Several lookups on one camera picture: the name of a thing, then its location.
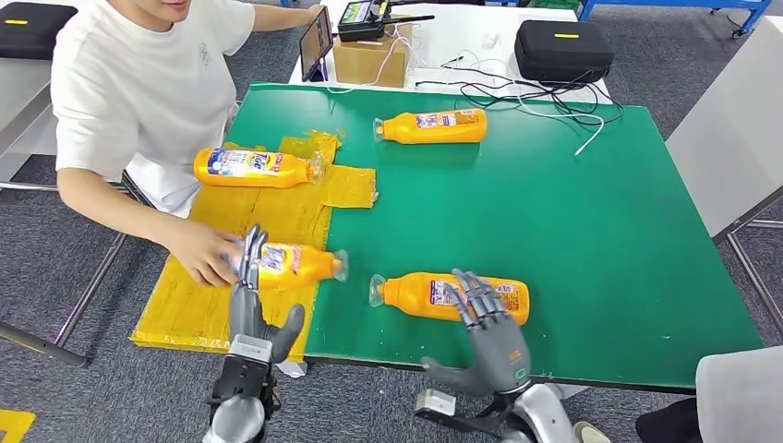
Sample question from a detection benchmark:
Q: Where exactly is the black cable tangle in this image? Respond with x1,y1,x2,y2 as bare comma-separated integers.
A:
416,54,625,127

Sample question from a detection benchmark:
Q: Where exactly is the blue metal rack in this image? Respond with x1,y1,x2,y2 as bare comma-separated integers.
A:
577,0,773,39

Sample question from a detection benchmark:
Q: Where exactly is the white cable over cardboard box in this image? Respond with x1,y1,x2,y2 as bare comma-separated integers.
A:
325,24,427,94

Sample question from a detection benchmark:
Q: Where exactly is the black tablet on stand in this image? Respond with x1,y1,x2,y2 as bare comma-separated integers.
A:
298,6,335,84

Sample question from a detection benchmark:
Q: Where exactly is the white cable with plug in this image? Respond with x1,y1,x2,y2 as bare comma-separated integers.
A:
516,91,607,157

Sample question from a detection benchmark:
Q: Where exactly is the white table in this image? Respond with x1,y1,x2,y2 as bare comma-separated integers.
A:
287,0,613,105

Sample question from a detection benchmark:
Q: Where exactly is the person's right hand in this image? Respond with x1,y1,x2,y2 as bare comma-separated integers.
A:
166,219,243,289

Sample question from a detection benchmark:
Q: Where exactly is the yellow floor sticker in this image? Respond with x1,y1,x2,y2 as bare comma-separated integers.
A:
0,411,36,443

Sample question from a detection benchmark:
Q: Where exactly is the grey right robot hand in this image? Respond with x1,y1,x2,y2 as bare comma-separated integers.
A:
420,269,532,398

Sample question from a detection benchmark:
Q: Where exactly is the person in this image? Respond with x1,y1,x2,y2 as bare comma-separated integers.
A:
50,0,324,289
572,345,783,443

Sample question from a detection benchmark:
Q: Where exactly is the black case with yellow label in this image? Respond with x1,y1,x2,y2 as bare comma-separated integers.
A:
0,1,78,61
513,19,616,85

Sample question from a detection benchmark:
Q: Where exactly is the grey metal table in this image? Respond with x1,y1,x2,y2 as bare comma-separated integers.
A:
0,59,154,369

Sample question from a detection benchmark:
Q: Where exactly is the yellow taped plastic sheet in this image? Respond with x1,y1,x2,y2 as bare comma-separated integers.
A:
129,129,379,362

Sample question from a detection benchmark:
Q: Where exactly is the brown cardboard box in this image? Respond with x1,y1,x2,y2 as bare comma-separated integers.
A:
331,23,412,89

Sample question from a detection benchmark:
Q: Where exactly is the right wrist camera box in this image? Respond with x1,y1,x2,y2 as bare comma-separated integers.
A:
414,388,515,438

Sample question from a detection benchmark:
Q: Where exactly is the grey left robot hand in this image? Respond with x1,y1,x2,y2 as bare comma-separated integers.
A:
227,224,306,365

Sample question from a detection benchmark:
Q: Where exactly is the orange Tide detergent bottle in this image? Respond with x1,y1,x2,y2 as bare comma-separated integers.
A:
367,271,531,327
372,108,488,146
193,148,325,189
223,241,350,291

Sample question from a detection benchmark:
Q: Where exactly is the black remote controller with antenna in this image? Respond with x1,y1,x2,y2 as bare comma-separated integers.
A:
337,0,437,42

